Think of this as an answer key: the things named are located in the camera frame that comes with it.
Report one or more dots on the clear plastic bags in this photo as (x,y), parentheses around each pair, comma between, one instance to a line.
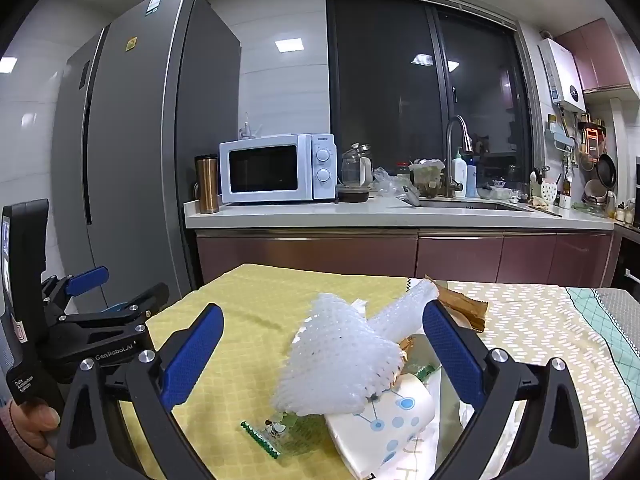
(390,182)

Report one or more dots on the white water heater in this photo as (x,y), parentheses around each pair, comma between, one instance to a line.
(562,75)

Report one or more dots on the plastic-covered food container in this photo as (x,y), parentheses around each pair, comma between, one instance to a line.
(427,177)

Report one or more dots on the white microwave oven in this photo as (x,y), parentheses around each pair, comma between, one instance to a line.
(270,170)

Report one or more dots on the glass pitcher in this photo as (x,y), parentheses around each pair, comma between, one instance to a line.
(356,167)

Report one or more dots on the black oven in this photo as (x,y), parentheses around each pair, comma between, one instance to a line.
(627,260)

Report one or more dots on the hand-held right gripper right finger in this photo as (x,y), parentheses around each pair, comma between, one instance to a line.
(450,355)

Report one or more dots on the steel kitchen faucet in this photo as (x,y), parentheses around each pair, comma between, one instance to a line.
(452,135)

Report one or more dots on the pink wall cabinet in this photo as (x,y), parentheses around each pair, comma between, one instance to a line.
(600,55)

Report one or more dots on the copper thermos mug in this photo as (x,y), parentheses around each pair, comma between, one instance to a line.
(207,190)

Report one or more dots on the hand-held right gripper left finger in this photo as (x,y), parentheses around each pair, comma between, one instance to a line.
(195,355)

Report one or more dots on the kitchen counter with maroon cabinets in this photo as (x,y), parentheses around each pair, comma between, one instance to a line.
(350,255)

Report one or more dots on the grey refrigerator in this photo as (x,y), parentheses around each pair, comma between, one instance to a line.
(140,135)

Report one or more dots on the blue dotted paper cup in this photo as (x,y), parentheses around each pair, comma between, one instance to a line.
(390,425)

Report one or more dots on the yellow tablecloth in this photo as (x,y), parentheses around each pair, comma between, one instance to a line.
(250,300)

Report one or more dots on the brown wrapper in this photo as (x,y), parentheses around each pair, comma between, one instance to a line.
(467,307)

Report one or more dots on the green snack wrapper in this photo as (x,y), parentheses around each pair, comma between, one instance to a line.
(295,432)

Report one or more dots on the blue bottle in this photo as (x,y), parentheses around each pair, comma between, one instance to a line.
(472,177)

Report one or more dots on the black frying pan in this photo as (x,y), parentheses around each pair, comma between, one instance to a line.
(606,170)

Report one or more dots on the small white foam net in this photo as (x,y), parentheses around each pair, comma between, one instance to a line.
(405,310)

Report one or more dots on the white pump bottle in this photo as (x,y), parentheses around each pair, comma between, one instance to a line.
(458,175)

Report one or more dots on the dark bowl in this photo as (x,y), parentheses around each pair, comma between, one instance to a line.
(353,194)

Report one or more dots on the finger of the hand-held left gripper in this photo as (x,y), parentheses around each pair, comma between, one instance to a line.
(87,278)
(150,296)

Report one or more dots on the orange hanging rack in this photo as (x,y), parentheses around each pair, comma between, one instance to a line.
(592,142)

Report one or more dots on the person's left hand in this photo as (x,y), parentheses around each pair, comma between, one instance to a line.
(32,416)

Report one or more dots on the dark window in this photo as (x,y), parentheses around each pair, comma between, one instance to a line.
(385,85)

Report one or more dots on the large white foam net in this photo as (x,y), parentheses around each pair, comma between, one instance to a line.
(340,355)

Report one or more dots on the white utensil holder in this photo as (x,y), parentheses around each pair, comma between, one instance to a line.
(549,192)

